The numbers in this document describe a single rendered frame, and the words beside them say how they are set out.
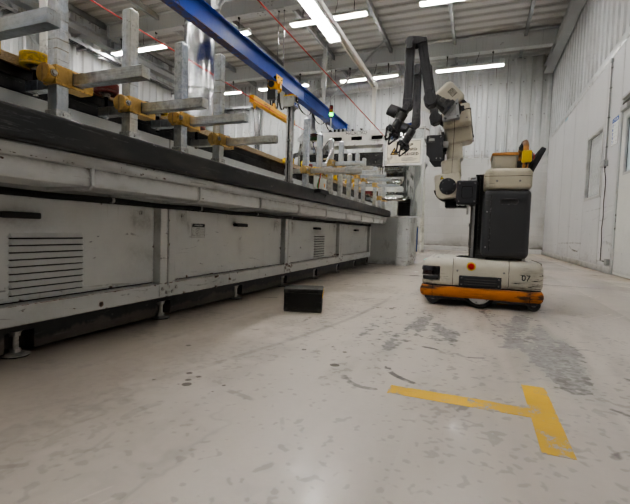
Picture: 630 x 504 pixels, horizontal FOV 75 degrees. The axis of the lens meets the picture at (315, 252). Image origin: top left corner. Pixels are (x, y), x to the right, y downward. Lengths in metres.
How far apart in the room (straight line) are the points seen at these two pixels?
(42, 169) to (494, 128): 11.29
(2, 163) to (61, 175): 0.15
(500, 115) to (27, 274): 11.43
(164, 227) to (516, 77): 11.15
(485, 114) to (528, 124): 1.06
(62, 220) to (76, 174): 0.29
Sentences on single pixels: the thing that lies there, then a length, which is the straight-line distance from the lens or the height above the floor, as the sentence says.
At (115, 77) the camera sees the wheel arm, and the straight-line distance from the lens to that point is 1.29.
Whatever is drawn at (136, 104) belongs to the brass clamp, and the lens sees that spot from 1.55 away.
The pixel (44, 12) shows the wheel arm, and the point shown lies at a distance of 1.09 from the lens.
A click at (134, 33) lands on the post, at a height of 1.04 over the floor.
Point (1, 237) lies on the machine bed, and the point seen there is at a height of 0.37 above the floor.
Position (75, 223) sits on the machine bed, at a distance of 1.68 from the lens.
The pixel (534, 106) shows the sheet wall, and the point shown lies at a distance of 12.20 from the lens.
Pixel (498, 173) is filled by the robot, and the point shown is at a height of 0.78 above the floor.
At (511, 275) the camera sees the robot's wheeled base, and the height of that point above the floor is 0.20.
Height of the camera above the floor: 0.42
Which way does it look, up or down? 3 degrees down
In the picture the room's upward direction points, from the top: 2 degrees clockwise
